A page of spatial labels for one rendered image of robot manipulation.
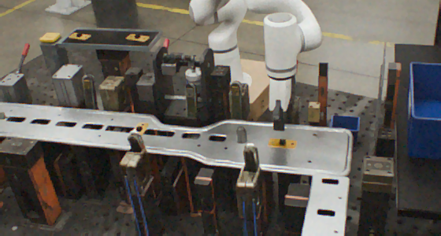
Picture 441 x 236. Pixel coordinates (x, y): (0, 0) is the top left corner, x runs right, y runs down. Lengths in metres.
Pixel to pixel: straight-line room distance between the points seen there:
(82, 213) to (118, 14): 3.03
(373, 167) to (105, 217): 0.94
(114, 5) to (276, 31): 3.44
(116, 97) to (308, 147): 0.69
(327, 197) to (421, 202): 0.23
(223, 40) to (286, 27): 0.81
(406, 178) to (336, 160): 0.21
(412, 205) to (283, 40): 0.52
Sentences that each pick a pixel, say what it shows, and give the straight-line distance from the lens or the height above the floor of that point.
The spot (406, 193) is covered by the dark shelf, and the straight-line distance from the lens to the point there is 1.37.
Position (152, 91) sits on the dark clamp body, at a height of 1.05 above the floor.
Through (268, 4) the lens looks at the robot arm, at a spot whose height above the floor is 1.41.
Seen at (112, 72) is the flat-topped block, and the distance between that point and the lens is 1.99.
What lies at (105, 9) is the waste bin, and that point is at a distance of 4.69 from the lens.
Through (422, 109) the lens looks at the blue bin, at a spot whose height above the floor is 1.03.
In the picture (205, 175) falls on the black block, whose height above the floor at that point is 0.99.
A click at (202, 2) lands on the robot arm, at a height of 1.22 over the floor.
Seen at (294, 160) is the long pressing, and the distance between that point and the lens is 1.49.
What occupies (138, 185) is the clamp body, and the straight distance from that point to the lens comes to 1.52.
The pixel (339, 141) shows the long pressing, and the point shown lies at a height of 1.00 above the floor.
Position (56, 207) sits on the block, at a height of 0.76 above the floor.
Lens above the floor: 1.94
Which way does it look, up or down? 34 degrees down
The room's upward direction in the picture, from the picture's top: 6 degrees counter-clockwise
